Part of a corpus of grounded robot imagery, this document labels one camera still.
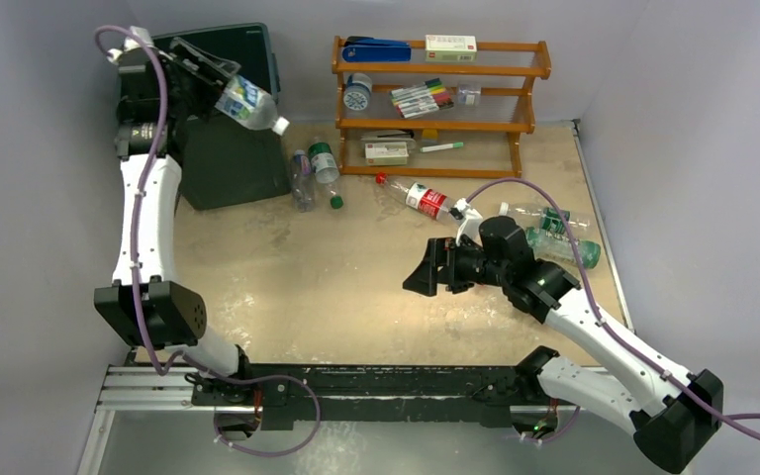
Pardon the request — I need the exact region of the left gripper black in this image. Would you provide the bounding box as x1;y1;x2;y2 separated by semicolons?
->
165;41;239;121

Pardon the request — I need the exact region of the green blue label bottle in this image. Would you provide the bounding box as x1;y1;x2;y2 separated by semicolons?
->
215;74;290;136

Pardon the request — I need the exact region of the red label bottle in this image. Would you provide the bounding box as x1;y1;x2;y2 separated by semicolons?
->
375;173;460;227

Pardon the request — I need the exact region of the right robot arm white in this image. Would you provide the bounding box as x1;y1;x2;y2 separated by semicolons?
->
402;216;724;474

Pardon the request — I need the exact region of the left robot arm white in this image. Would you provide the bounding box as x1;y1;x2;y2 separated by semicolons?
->
93;28;255;405

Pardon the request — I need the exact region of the dark green plastic bin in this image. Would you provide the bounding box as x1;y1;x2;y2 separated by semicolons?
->
155;23;290;211

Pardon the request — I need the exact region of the white red box lower shelf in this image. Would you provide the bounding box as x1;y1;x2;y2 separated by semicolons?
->
364;142;409;166

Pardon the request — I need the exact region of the small clear bottle purple label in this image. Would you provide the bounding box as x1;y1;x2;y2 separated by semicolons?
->
291;149;316;213

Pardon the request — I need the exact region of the green label bottle white cap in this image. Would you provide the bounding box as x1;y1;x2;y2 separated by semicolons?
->
498;202;594;236

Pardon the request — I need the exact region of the green bottle far right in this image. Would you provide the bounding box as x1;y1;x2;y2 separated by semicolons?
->
524;227;602;269

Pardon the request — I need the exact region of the green capped white marker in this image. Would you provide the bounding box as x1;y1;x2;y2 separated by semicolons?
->
420;142;464;153

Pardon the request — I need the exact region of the blue stapler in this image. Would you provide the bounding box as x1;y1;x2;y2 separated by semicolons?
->
341;36;412;62

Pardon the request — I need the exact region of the round tape roll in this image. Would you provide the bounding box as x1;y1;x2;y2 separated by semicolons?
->
342;72;373;112

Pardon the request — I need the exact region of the orange wooden shelf rack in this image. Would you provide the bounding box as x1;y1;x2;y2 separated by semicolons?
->
332;36;552;179

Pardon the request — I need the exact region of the pack of coloured markers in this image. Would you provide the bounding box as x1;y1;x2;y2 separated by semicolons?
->
389;78;454;119

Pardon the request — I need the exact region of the small clear jar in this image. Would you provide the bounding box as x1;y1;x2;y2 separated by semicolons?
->
456;83;482;107

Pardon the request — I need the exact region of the white green small box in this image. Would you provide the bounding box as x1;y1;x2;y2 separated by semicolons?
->
425;35;478;63

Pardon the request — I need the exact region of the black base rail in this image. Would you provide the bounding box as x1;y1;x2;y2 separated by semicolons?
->
96;350;618;434

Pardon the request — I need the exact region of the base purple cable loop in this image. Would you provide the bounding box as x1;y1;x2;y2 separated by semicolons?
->
212;376;325;460

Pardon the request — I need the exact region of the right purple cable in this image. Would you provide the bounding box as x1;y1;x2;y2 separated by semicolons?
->
465;177;760;451

